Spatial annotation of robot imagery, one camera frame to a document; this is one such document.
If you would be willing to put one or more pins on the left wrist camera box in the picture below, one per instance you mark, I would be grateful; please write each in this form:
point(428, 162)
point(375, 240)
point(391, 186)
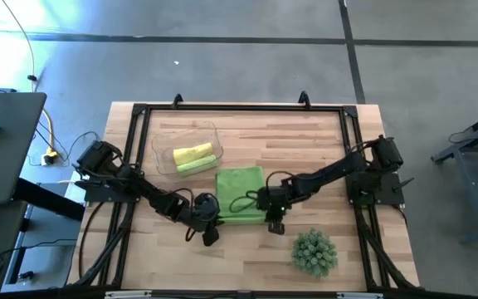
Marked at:
point(211, 236)

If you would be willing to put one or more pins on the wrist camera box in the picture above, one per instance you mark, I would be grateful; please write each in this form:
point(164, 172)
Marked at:
point(276, 228)
point(211, 236)

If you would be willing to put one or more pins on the grey desk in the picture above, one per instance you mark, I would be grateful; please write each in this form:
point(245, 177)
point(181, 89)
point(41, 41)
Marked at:
point(6, 145)

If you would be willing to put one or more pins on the black desk beam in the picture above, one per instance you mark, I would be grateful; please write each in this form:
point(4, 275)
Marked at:
point(48, 199)

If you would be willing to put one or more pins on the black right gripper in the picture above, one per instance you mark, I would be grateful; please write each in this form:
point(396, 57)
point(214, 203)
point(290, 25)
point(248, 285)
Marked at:
point(274, 199)

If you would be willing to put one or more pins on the white edge bracket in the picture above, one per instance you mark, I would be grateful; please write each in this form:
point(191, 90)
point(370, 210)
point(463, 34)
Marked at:
point(127, 294)
point(359, 295)

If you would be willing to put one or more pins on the black aluminium table frame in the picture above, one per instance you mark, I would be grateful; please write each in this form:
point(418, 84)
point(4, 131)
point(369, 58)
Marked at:
point(243, 107)

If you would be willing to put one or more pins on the potted succulent plant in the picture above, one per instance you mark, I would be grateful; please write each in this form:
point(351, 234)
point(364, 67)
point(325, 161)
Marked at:
point(314, 253)

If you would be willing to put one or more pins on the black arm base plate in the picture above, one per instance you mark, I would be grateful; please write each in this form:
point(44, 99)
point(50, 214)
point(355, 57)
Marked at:
point(382, 192)
point(106, 196)

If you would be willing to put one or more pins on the clear plastic basket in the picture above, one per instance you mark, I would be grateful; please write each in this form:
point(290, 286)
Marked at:
point(164, 145)

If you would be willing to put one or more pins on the black frame hook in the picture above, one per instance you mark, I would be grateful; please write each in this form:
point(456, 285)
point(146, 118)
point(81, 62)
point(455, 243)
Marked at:
point(177, 101)
point(304, 99)

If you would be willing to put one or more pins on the bright green microfiber towel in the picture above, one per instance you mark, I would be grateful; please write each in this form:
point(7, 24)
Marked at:
point(239, 187)

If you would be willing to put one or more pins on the yellow microfiber towel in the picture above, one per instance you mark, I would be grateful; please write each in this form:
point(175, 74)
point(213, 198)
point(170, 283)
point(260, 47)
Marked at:
point(191, 153)

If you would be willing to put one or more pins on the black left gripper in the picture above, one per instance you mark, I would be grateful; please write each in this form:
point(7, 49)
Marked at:
point(203, 212)

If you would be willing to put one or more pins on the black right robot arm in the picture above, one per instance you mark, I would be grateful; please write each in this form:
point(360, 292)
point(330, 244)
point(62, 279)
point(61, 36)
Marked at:
point(334, 170)

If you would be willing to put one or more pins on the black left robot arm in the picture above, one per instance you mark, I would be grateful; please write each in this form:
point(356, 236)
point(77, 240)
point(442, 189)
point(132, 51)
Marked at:
point(139, 187)

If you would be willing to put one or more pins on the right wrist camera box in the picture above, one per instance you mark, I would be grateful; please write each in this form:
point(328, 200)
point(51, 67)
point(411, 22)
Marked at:
point(276, 228)

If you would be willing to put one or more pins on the pale green microfiber towel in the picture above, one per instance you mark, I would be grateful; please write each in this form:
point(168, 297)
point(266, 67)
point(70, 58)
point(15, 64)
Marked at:
point(197, 164)

